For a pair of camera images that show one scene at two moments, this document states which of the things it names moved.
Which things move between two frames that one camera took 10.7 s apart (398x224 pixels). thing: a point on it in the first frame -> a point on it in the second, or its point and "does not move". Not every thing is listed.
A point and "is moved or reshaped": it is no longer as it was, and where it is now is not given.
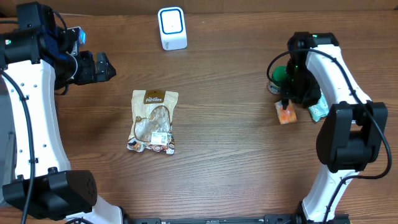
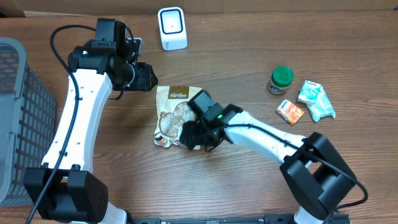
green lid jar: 279,74 does not move
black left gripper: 89,76 -> 145,80
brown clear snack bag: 152,124 -> 172,111
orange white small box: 288,116 is moved or reshaped
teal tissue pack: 320,109 does not move
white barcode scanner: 172,27 does not move
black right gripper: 288,94 -> 193,137
